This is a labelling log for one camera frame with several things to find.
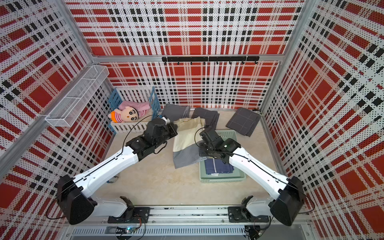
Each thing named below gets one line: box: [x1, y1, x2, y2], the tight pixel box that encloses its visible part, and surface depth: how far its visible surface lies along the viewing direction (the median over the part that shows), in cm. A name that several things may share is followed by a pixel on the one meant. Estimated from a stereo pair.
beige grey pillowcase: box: [173, 116, 208, 169], surface depth 82 cm
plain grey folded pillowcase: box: [161, 104, 191, 122], surface depth 123 cm
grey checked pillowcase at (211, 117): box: [191, 107, 220, 130], surface depth 121 cm
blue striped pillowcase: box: [204, 158, 235, 175], surface depth 90 cm
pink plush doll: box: [108, 100, 151, 123], surface depth 103 cm
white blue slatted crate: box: [108, 86, 161, 134], surface depth 110 cm
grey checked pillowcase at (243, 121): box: [225, 108, 261, 138], surface depth 113 cm
